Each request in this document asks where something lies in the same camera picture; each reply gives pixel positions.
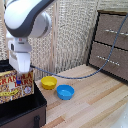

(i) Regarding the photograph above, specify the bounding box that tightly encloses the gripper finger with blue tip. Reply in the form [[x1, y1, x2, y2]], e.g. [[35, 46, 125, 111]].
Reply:
[[15, 73, 23, 85]]

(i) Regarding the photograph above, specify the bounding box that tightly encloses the brown dresser with drawers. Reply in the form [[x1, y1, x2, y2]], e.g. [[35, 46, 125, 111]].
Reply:
[[86, 9, 128, 84]]

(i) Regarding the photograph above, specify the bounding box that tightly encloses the black storage box strap handle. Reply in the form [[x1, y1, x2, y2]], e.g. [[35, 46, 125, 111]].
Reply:
[[33, 114, 41, 128]]

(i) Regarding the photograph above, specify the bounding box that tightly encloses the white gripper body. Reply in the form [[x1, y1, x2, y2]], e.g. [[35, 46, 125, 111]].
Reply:
[[6, 35, 34, 75]]

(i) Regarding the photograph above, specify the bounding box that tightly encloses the blue bowl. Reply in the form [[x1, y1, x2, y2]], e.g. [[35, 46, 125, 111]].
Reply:
[[55, 84, 76, 101]]

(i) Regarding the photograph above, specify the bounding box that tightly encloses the black fabric storage box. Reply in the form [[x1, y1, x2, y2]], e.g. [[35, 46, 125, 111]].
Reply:
[[0, 59, 48, 128]]

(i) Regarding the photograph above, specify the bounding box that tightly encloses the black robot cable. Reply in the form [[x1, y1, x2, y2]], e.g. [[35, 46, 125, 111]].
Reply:
[[30, 13, 128, 81]]

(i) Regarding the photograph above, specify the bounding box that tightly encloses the yellow bowl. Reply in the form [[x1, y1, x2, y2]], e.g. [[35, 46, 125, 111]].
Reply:
[[40, 75, 59, 91]]

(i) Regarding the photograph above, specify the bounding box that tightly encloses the silver drawer handle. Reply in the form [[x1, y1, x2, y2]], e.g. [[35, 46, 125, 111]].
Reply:
[[95, 54, 121, 67], [103, 28, 128, 37]]

